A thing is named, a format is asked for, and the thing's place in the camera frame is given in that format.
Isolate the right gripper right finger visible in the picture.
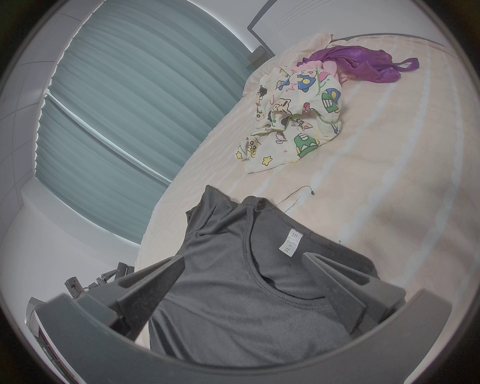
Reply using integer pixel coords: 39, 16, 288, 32
302, 252, 407, 335

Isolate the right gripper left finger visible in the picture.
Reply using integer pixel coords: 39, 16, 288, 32
77, 255, 186, 338

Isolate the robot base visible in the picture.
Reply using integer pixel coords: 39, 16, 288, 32
24, 296, 57, 362

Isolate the bed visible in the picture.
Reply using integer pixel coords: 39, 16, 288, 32
134, 0, 471, 349

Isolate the black T-shirt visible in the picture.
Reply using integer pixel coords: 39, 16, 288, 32
148, 184, 382, 369

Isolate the blue-green curtain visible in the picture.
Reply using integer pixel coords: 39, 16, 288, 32
47, 0, 264, 184
34, 95, 173, 245

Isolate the white printed pyjama top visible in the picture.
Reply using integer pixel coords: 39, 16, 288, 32
235, 65, 344, 175

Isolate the pink garment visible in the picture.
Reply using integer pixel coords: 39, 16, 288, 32
296, 60, 349, 85

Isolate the purple plastic bag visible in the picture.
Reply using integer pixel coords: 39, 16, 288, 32
298, 45, 420, 84

